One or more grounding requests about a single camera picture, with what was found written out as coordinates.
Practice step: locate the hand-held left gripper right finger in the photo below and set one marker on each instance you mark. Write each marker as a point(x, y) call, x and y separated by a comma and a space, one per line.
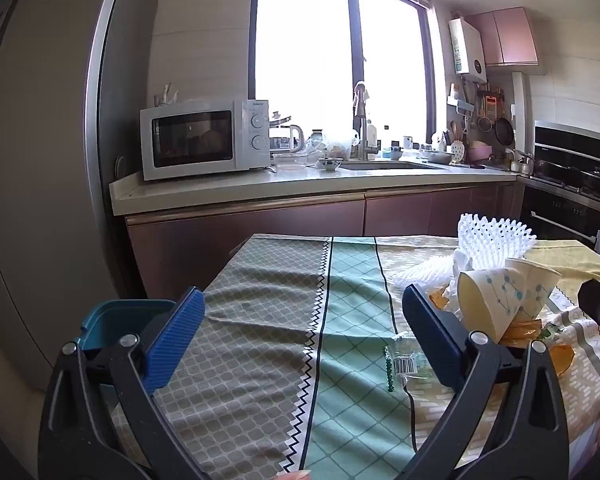
point(430, 330)

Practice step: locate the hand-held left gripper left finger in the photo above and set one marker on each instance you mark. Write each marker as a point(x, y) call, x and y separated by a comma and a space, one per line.
point(177, 340)

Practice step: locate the blue dotted paper cup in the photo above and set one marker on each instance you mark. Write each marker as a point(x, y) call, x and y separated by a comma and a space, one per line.
point(537, 290)
point(485, 305)

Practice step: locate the blue plastic trash bin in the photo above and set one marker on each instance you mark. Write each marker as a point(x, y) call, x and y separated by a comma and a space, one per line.
point(110, 320)

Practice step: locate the white tissue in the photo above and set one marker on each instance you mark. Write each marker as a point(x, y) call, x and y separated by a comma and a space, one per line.
point(460, 265)

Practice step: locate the gold foil snack wrapper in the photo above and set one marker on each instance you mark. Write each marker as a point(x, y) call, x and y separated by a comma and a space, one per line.
point(522, 332)

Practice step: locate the white foam fruit net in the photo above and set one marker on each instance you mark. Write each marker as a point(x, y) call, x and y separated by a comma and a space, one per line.
point(495, 240)

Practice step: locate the clear plastic wrapper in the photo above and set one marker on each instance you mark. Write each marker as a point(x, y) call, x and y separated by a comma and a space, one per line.
point(405, 357)

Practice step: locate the small green wrapper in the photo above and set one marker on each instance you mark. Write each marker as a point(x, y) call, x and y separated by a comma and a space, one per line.
point(548, 333)

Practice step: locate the black built-in oven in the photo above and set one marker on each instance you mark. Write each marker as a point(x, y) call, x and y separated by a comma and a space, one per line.
point(560, 220)

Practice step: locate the patterned green beige tablecloth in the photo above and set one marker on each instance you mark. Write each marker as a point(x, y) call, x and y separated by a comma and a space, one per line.
point(280, 310)

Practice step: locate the kitchen counter with cabinets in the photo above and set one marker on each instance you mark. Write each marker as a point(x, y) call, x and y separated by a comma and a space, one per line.
point(260, 220)

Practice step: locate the kitchen sink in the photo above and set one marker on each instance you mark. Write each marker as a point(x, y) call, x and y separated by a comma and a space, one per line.
point(395, 165)

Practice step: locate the white dish tray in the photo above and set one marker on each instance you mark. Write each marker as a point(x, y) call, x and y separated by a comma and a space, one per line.
point(435, 156)

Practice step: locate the black frying pan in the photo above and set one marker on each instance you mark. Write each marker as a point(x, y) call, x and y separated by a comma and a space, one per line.
point(504, 131)

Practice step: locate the pink bowl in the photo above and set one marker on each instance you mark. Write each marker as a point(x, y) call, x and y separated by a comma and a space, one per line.
point(480, 151)

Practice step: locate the white perforated spoon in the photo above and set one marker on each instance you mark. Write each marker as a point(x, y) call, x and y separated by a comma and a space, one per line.
point(457, 148)

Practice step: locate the blue white ceramic bowl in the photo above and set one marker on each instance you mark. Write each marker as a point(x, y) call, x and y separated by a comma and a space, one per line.
point(330, 162)

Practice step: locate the white microwave oven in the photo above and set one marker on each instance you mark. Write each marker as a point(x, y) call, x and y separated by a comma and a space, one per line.
point(195, 140)

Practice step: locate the white soap bottle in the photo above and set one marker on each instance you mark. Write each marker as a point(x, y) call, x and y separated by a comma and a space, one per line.
point(371, 136)

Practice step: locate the clear plastic bag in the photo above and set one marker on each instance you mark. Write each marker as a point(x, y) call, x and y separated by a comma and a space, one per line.
point(337, 142)

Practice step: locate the clear plastic food container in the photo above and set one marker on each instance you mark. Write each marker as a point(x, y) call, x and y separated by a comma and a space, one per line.
point(290, 161)

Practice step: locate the steel kitchen faucet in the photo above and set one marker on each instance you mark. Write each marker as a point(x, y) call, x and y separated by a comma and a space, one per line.
point(361, 125)

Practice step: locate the grey refrigerator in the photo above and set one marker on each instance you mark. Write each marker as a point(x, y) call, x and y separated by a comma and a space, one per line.
point(45, 160)

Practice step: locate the white electric kettle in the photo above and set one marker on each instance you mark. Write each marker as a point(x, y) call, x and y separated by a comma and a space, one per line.
point(295, 137)

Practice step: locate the glass pot with lid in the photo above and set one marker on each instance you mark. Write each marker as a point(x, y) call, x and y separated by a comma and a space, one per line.
point(278, 127)

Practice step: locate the small white ornament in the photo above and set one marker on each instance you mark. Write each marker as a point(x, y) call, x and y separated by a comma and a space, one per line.
point(166, 95)

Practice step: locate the white water heater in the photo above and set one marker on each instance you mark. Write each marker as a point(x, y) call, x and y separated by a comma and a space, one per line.
point(467, 50)

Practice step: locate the kitchen window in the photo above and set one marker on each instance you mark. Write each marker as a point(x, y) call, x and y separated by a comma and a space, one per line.
point(305, 60)

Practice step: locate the wall utensil rack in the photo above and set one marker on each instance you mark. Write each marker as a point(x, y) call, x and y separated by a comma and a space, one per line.
point(472, 107)

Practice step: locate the pink wall cabinet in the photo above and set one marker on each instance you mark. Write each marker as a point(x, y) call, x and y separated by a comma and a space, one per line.
point(510, 35)

